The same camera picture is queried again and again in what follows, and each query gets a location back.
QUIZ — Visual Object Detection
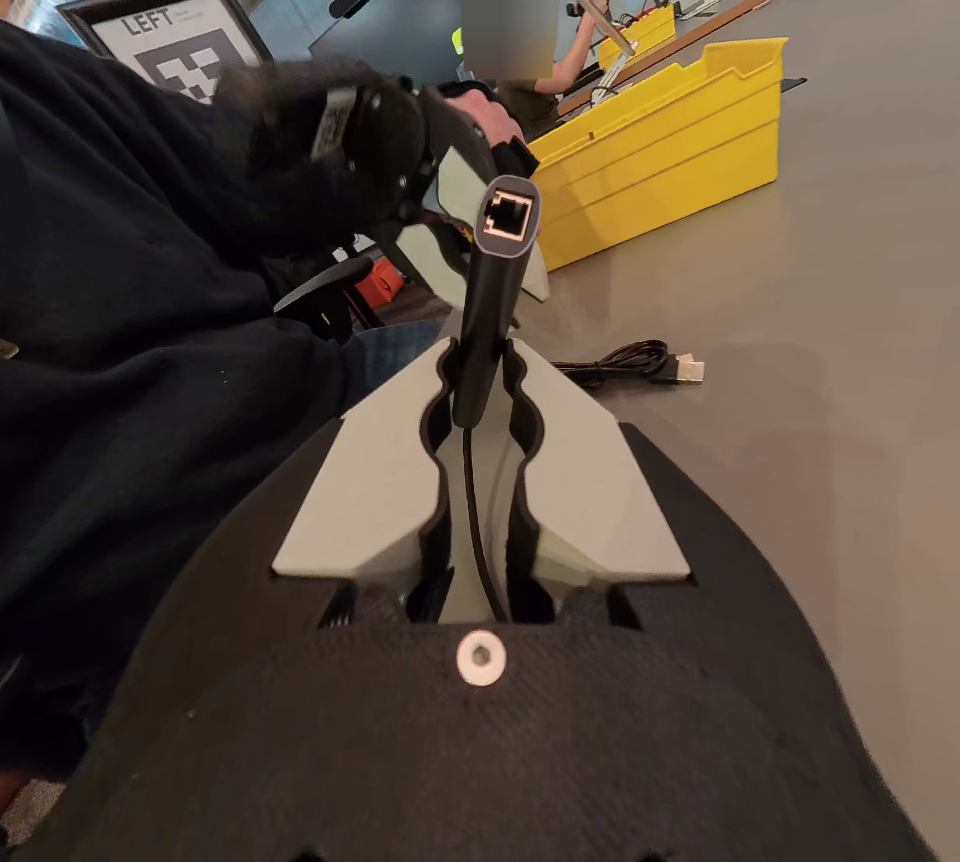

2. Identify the black white framed poster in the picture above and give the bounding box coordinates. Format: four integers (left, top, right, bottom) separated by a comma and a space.
58, 0, 275, 107

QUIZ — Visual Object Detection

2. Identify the grey usb hub with cable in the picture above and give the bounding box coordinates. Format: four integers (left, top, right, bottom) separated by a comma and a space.
451, 175, 543, 624

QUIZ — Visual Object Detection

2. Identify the black usb cable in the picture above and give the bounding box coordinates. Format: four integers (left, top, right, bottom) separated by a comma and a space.
549, 339, 707, 390

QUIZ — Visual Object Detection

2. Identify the wooden work table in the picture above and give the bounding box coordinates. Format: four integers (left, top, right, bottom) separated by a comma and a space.
558, 0, 781, 116

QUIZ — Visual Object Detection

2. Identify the black chair armrest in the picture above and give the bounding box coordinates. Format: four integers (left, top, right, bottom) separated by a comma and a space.
273, 256, 385, 345

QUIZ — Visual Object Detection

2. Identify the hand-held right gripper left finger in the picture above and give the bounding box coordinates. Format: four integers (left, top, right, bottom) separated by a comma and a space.
271, 337, 460, 624

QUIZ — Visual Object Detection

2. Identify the person's blue jeans leg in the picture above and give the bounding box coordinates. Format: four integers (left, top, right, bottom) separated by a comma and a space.
348, 320, 447, 413

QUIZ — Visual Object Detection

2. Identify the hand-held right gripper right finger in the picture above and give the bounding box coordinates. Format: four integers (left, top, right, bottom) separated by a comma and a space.
502, 339, 693, 624

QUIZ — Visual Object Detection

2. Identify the person's left hand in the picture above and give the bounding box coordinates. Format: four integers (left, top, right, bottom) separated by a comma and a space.
448, 88, 526, 144

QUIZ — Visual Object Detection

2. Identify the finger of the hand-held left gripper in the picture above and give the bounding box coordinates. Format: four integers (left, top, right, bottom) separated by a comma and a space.
393, 223, 474, 311
437, 148, 551, 302

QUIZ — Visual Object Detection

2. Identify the yellow plastic bin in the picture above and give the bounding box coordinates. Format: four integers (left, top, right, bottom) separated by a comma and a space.
597, 3, 678, 71
525, 37, 790, 274

